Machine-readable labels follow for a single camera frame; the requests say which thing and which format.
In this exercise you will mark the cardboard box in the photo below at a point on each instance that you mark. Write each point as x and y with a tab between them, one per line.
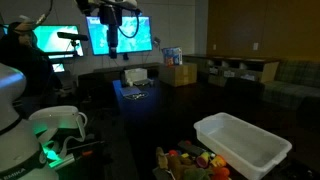
179	75

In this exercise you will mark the orange handled tool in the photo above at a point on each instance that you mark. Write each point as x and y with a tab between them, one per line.
69	159

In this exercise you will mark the pink yellow toy cup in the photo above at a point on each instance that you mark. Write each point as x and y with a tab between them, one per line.
203	160

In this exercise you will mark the orange toy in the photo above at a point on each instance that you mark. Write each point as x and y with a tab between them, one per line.
221	173

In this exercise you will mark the black camera on tripod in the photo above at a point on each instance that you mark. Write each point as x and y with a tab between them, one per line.
73	39

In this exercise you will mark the wall monitor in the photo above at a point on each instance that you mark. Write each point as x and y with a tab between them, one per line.
42	41
134	35

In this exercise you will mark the left wall monitor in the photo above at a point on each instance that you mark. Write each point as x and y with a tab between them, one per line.
42	41

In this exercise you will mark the blue white product box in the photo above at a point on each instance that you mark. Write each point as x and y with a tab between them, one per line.
172	56

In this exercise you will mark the wooden shelf cabinet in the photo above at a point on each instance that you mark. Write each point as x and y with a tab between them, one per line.
216	69

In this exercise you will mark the brown plush toy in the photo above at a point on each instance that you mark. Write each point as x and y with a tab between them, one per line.
175	167

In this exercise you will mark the small laptop screen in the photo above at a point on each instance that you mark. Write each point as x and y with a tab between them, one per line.
58	67

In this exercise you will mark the plaid sofa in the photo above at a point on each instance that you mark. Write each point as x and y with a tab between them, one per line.
294	80

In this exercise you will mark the clear plastic bin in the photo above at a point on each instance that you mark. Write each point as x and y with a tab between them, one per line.
250	150

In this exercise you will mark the right wall monitor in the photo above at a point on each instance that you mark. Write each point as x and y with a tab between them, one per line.
134	35

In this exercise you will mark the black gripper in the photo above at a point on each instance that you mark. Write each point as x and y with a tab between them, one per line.
111	16

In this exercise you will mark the white box on desk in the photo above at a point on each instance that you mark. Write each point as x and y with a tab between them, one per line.
134	75

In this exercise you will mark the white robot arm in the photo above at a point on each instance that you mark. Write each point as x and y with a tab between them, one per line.
23	152

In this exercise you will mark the person in dark clothes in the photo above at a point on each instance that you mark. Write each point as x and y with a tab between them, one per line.
38	71

